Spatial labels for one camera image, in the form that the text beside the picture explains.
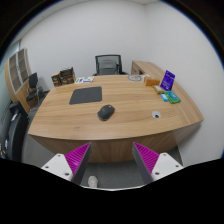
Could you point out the purple standing sign card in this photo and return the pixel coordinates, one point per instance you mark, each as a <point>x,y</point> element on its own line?
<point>168,81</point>

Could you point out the black mesh office chair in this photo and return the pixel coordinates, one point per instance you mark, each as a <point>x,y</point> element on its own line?
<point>109,65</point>

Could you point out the wooden glass-door bookshelf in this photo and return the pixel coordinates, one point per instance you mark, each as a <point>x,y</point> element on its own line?
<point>17,72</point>

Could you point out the small blue white item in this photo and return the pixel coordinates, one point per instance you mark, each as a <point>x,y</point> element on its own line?
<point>164,97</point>

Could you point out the black side chair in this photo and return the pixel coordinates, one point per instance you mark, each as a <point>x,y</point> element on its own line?
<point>34,90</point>

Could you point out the orange brown box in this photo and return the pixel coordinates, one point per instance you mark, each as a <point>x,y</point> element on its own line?
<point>151,81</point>

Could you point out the small tan item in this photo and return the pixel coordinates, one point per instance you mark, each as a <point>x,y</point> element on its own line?
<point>158,89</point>

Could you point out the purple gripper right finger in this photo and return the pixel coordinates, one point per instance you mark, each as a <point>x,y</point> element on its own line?
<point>153,166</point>

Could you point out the silver desk cable grommet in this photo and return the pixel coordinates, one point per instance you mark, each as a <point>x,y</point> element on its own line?
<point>156,115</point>

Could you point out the green flat box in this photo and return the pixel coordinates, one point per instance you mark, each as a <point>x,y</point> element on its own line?
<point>172,97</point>

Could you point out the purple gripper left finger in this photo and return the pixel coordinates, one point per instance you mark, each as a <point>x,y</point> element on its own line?
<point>70,166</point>

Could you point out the dark grey mouse pad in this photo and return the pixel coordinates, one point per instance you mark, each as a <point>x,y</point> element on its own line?
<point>86,95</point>

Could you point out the black computer mouse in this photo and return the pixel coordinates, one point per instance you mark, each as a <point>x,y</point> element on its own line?
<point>106,112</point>

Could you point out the white green leaflet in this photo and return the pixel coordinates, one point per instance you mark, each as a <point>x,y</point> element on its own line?
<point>84,80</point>

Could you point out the wooden office desk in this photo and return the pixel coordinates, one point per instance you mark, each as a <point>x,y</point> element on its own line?
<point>61,127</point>

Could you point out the black equipment at left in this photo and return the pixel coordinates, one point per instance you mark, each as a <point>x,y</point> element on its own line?
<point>12,132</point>

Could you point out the round white patterned plate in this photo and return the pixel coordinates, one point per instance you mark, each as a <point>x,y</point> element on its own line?
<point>135,78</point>

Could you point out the small brown printed box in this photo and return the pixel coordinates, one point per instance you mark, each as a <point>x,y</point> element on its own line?
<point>56,79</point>

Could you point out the white shoe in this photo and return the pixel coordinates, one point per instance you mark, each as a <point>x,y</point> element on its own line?
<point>93,182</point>

